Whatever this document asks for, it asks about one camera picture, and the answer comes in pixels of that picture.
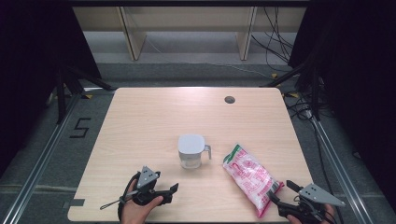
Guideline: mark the clear jug with white lid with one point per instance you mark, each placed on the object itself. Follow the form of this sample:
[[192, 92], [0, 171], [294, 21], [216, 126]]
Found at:
[[190, 144]]

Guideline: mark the black tape strip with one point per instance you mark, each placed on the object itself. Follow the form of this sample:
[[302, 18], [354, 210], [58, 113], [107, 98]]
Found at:
[[76, 202]]

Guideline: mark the pink and white plastic bag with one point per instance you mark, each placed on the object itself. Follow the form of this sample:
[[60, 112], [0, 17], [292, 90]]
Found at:
[[249, 177]]

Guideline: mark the person's right hand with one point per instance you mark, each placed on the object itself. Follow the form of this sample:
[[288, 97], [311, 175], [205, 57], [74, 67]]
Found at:
[[330, 213]]

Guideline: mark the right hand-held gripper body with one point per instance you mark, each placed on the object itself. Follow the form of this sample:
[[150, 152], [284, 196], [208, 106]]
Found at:
[[317, 196]]

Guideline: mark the aluminium floor rail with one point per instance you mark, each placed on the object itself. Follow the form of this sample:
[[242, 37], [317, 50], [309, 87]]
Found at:
[[339, 168], [37, 168]]

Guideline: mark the person's left hand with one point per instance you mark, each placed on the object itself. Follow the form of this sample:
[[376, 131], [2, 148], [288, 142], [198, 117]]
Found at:
[[134, 213]]

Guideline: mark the black tripod stand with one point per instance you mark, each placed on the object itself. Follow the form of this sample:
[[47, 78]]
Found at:
[[315, 93], [61, 93]]

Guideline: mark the black curtain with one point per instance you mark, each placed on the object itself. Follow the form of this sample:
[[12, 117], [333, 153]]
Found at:
[[31, 62], [358, 77]]

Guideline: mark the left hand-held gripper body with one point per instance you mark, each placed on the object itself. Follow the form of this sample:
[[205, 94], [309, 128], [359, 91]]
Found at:
[[146, 179]]

